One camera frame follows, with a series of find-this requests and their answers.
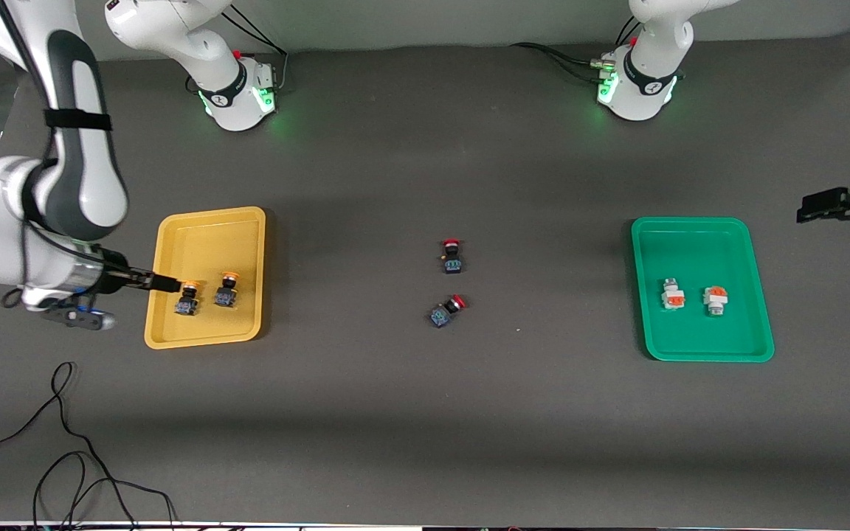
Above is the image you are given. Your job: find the green plastic tray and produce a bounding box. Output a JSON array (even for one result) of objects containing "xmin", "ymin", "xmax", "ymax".
[{"xmin": 631, "ymin": 216, "xmax": 775, "ymax": 363}]

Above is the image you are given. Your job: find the red mushroom push button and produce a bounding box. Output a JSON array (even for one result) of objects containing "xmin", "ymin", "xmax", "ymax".
[
  {"xmin": 441, "ymin": 238, "xmax": 465, "ymax": 276},
  {"xmin": 429, "ymin": 294, "xmax": 467, "ymax": 329}
]

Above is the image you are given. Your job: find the thin black loose cable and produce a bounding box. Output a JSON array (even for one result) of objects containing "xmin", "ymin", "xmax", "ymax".
[{"xmin": 0, "ymin": 361, "xmax": 179, "ymax": 531}]

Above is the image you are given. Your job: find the yellow plastic tray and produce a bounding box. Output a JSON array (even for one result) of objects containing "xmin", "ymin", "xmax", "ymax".
[{"xmin": 144, "ymin": 206, "xmax": 266, "ymax": 350}]

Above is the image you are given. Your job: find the black velcro arm strap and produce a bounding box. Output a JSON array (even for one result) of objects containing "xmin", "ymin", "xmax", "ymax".
[{"xmin": 44, "ymin": 108, "xmax": 113, "ymax": 133}]

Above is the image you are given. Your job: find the yellow mushroom push button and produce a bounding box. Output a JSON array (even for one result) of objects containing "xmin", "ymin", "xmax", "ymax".
[
  {"xmin": 174, "ymin": 280, "xmax": 202, "ymax": 316},
  {"xmin": 214, "ymin": 271, "xmax": 239, "ymax": 308}
]

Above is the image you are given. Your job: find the black right arm base cable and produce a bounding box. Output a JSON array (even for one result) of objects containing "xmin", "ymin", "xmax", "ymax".
[{"xmin": 229, "ymin": 6, "xmax": 290, "ymax": 95}]

